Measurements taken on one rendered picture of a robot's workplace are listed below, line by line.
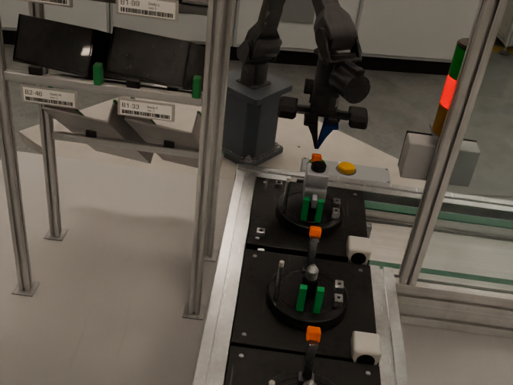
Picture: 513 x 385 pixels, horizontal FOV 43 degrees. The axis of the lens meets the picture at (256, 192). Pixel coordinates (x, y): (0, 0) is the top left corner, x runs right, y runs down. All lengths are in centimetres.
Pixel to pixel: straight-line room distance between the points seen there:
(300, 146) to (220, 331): 84
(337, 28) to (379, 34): 326
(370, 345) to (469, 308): 30
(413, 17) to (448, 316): 341
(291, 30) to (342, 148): 264
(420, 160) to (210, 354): 47
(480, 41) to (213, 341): 62
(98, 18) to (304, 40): 134
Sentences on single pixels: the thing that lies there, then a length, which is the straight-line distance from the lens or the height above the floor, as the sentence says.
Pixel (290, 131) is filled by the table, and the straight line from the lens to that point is 188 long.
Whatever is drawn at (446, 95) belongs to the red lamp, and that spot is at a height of 133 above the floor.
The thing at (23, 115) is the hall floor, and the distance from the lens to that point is 374.
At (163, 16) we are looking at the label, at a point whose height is 143.
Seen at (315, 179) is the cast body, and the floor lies 107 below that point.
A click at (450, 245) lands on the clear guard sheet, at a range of 123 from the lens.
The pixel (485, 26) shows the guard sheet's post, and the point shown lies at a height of 146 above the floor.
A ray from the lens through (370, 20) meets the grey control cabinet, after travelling 449.
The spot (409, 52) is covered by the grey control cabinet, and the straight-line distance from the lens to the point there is 465.
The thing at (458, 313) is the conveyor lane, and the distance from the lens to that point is 132.
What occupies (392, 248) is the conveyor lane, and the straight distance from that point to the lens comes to 141.
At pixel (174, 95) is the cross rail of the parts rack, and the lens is 100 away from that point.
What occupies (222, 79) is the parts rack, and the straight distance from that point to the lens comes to 117.
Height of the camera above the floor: 175
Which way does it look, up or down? 34 degrees down
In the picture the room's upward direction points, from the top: 7 degrees clockwise
